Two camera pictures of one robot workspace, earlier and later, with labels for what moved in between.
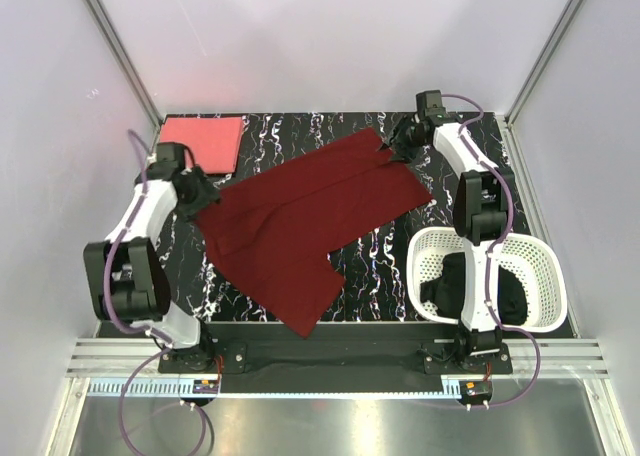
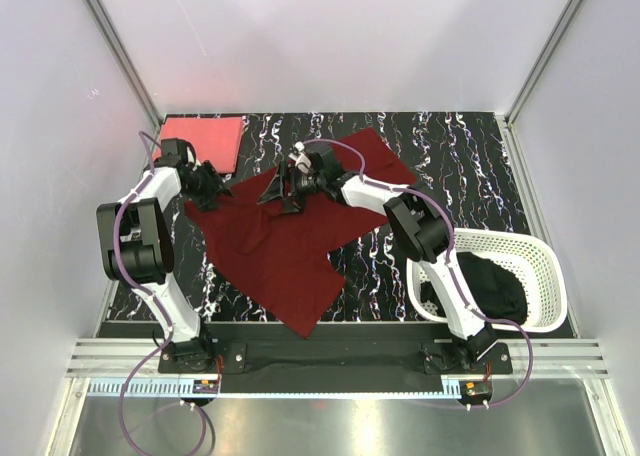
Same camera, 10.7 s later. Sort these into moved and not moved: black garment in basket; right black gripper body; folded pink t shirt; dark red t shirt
Moved: right black gripper body
Not moved: dark red t shirt; folded pink t shirt; black garment in basket
